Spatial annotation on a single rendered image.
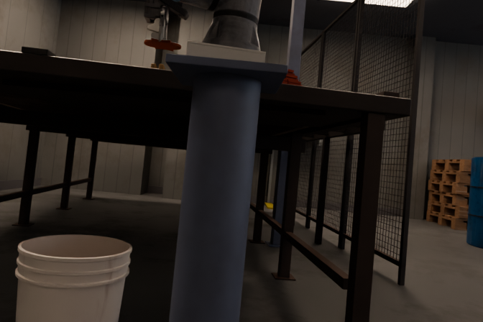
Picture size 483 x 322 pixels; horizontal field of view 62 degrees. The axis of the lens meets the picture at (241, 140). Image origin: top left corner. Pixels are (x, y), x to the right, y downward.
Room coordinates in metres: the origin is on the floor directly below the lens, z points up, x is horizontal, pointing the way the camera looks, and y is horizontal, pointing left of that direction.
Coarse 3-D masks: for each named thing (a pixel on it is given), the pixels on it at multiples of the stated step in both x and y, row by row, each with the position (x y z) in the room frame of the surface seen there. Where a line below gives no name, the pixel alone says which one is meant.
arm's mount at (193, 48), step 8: (192, 48) 0.92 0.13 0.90; (200, 48) 0.92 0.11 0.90; (208, 48) 0.92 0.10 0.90; (216, 48) 0.92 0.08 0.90; (224, 48) 0.92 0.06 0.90; (232, 48) 0.92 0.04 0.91; (240, 48) 0.92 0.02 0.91; (200, 56) 0.92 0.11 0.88; (208, 56) 0.92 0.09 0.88; (216, 56) 0.92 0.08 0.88; (224, 56) 0.92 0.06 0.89; (232, 56) 0.92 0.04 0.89; (240, 56) 0.92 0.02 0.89; (248, 56) 0.92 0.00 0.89; (256, 56) 0.92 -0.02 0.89; (264, 56) 0.92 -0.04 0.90
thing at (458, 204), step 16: (432, 160) 6.50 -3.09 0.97; (448, 160) 6.01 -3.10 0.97; (464, 160) 5.62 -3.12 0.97; (432, 176) 6.46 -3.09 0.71; (448, 176) 6.04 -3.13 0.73; (464, 176) 5.66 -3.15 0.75; (432, 192) 6.45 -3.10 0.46; (448, 192) 6.05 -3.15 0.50; (464, 192) 5.66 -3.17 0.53; (432, 208) 6.40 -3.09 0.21; (448, 208) 6.01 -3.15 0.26; (464, 208) 5.63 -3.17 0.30; (448, 224) 6.03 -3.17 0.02; (464, 224) 5.64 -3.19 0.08
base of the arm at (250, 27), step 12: (216, 12) 0.98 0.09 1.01; (228, 12) 0.95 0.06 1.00; (240, 12) 0.95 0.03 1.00; (216, 24) 0.96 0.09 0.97; (228, 24) 0.95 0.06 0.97; (240, 24) 0.95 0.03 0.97; (252, 24) 0.97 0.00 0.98; (216, 36) 0.96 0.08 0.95; (228, 36) 0.94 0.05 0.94; (240, 36) 0.94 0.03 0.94; (252, 36) 0.98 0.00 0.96; (252, 48) 0.96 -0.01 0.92
